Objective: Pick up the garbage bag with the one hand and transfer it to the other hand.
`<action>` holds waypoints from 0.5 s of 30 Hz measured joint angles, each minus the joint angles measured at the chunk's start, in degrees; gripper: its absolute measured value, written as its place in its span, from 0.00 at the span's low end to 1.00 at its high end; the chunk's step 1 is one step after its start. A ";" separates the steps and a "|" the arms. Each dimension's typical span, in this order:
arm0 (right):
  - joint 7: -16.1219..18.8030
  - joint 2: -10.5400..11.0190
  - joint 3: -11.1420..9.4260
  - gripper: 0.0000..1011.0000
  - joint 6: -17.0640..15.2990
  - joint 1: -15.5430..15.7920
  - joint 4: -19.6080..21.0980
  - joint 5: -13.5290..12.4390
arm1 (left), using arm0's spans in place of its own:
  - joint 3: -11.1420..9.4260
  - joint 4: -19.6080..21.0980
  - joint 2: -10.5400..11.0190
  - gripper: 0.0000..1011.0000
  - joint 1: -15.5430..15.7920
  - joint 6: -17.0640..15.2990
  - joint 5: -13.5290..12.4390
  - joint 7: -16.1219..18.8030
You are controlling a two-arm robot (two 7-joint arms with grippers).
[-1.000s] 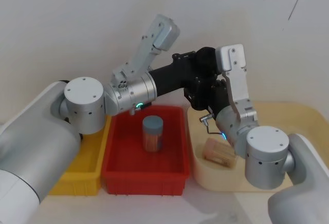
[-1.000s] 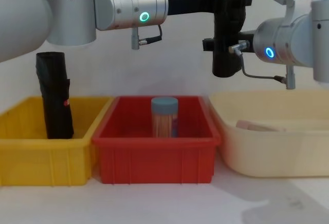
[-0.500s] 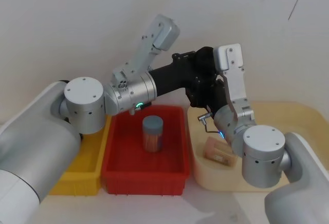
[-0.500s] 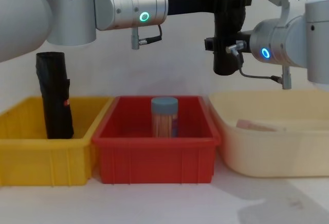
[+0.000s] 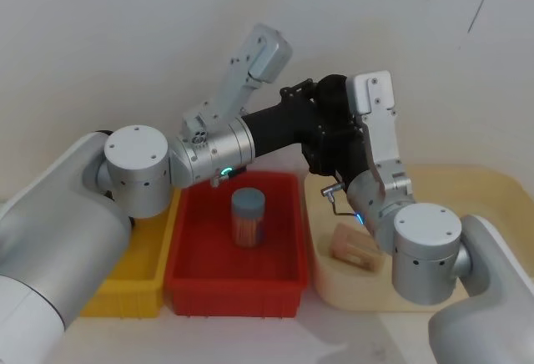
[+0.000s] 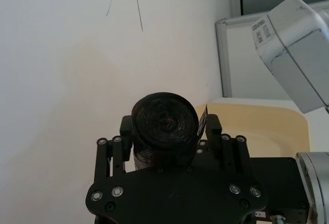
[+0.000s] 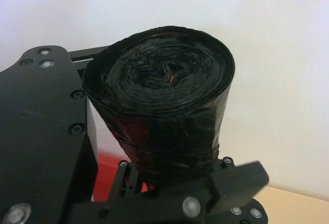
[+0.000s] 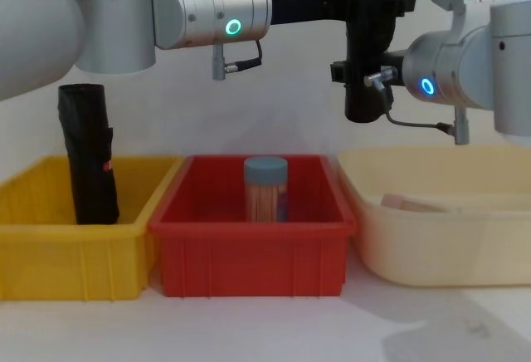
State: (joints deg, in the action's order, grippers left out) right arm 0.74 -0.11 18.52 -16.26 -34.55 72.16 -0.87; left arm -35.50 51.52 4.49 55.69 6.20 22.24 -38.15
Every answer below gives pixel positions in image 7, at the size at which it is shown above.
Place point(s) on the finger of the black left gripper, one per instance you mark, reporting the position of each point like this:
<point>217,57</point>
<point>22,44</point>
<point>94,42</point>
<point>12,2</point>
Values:
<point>81,56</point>

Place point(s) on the black plastic bag roll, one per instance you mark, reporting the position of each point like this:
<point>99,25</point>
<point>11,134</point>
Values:
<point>164,100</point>

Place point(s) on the white panel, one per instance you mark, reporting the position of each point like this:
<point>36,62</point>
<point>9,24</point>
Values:
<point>92,129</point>

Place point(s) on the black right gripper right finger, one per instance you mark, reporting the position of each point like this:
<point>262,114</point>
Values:
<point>239,183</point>

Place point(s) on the red box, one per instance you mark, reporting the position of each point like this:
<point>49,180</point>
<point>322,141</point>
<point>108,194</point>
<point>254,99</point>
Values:
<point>106,172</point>

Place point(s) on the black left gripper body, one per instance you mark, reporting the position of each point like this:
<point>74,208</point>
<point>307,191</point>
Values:
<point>38,131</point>

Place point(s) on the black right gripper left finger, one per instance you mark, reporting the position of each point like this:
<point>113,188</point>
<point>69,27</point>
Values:
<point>123,183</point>

